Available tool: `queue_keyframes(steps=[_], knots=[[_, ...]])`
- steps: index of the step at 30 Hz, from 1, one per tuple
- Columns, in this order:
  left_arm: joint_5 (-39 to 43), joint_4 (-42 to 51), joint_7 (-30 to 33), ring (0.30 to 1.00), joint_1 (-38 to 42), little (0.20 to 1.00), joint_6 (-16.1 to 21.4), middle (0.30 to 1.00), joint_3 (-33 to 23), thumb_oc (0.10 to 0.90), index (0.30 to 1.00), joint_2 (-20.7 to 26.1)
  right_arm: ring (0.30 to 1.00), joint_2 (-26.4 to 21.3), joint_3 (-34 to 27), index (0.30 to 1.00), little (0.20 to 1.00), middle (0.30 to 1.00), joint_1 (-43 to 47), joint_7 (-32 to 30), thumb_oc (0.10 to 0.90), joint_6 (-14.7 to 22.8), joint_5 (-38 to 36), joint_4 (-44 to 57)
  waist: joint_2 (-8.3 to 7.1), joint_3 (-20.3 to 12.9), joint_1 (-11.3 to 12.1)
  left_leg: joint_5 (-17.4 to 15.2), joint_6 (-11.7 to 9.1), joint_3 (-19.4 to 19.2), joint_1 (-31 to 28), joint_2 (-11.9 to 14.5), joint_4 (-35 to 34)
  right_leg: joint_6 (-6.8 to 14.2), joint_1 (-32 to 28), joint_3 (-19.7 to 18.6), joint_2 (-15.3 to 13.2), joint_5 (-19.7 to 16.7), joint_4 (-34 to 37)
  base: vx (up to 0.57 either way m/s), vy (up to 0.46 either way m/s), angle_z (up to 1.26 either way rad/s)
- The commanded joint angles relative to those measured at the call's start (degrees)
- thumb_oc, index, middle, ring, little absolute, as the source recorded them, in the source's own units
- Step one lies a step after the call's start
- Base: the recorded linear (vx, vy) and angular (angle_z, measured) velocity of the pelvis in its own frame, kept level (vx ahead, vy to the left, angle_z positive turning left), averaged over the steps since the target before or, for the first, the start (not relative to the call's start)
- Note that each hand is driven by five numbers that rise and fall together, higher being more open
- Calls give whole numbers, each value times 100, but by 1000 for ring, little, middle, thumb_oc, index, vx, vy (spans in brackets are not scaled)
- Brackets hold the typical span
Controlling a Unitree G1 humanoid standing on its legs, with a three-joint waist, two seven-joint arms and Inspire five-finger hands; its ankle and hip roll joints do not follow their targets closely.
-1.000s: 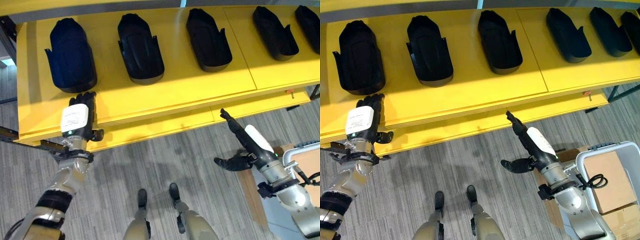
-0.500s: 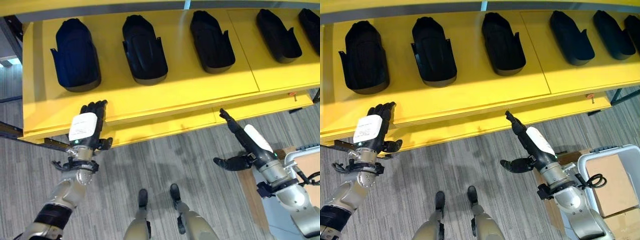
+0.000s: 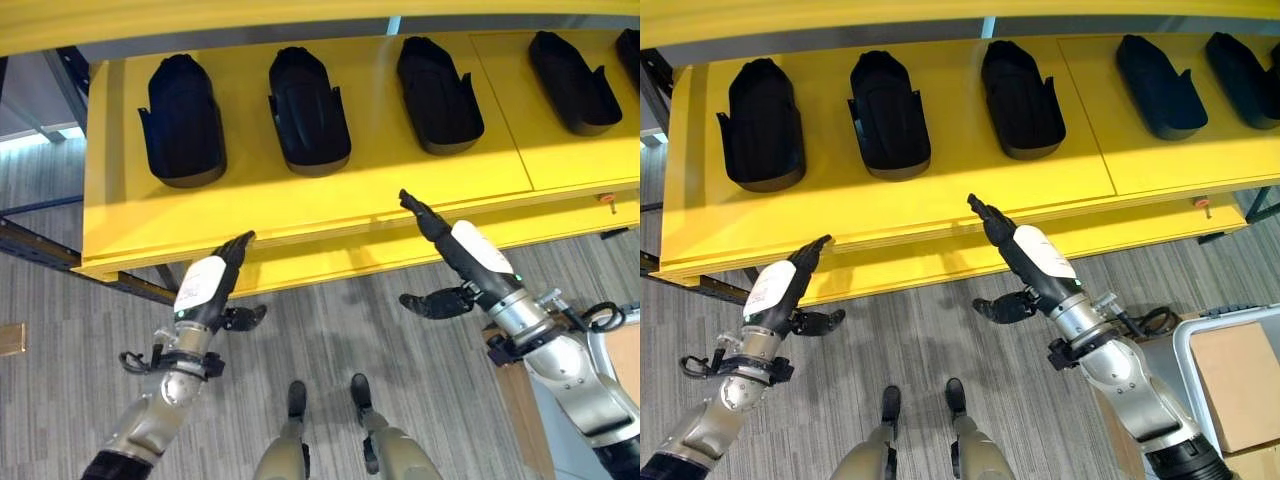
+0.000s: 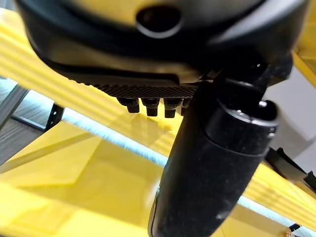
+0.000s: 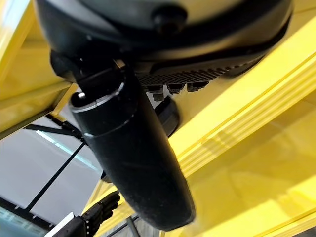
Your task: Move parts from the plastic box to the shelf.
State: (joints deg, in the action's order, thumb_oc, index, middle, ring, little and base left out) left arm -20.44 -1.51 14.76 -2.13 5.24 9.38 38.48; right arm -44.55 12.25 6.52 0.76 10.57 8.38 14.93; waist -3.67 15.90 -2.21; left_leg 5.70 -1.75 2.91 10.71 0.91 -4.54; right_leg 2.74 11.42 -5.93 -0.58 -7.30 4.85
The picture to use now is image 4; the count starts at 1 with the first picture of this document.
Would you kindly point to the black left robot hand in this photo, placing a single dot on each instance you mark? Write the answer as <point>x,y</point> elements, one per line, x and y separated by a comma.
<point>207,172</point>

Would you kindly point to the yellow smooth shelf board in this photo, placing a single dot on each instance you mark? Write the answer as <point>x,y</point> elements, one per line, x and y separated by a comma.
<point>81,187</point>

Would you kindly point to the yellow shelf side panel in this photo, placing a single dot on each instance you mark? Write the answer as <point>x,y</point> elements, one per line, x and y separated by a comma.
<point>307,47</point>

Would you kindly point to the black metal shelf bracket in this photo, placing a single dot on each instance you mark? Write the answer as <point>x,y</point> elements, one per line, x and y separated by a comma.
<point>284,164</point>

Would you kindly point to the black perforated shelf post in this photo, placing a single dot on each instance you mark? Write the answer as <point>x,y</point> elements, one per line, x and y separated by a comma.
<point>54,114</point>

